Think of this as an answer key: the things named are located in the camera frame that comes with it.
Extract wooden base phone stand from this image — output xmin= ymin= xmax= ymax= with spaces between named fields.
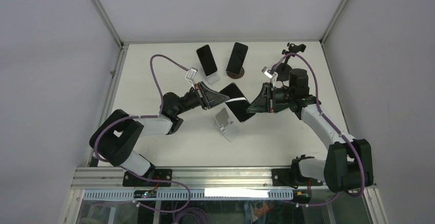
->
xmin=226 ymin=67 xmax=245 ymax=79

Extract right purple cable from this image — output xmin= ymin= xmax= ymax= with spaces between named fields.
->
xmin=271 ymin=52 xmax=366 ymax=208

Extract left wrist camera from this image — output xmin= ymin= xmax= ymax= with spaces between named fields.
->
xmin=185 ymin=67 xmax=198 ymax=89

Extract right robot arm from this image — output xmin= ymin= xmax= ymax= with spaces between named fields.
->
xmin=247 ymin=67 xmax=374 ymax=194

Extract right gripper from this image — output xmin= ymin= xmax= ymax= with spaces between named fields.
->
xmin=245 ymin=83 xmax=294 ymax=113

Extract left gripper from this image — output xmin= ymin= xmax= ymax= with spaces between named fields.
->
xmin=174 ymin=81 xmax=229 ymax=115

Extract white slotted cable duct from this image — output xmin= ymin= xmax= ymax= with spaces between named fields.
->
xmin=83 ymin=188 xmax=293 ymax=201

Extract aluminium frame rail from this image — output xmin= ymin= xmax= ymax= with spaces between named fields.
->
xmin=70 ymin=166 xmax=377 ymax=190

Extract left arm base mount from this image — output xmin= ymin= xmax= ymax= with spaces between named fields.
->
xmin=122 ymin=169 xmax=173 ymax=188

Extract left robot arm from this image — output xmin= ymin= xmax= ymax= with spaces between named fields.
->
xmin=89 ymin=82 xmax=230 ymax=186

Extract white folding phone stand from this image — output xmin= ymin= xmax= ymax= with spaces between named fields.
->
xmin=205 ymin=72 xmax=220 ymax=85

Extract black tall clamp stand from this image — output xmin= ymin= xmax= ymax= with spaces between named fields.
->
xmin=275 ymin=43 xmax=306 ymax=82

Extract black phone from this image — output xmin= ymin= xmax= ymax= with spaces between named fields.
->
xmin=226 ymin=42 xmax=248 ymax=74
xmin=219 ymin=83 xmax=255 ymax=123
xmin=196 ymin=45 xmax=218 ymax=76

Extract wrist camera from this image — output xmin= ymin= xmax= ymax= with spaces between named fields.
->
xmin=185 ymin=67 xmax=198 ymax=89
xmin=262 ymin=66 xmax=278 ymax=79

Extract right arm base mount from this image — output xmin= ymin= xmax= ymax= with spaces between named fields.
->
xmin=271 ymin=168 xmax=323 ymax=189

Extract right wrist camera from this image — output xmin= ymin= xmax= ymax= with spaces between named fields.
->
xmin=262 ymin=66 xmax=278 ymax=79

